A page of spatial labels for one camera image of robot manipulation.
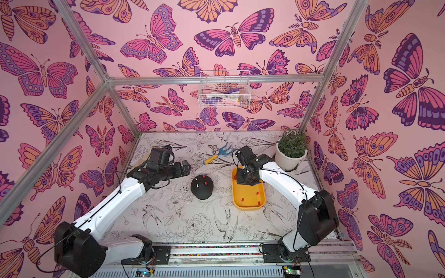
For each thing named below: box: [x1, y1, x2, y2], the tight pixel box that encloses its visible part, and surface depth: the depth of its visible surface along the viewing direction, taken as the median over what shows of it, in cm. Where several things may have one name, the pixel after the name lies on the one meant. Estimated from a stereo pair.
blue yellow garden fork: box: [203, 141, 235, 166], surface depth 112 cm
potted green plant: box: [274, 129, 308, 171], surface depth 93 cm
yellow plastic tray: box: [231, 166, 266, 211], surface depth 91 cm
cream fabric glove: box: [128, 145, 156, 174], surface depth 107 cm
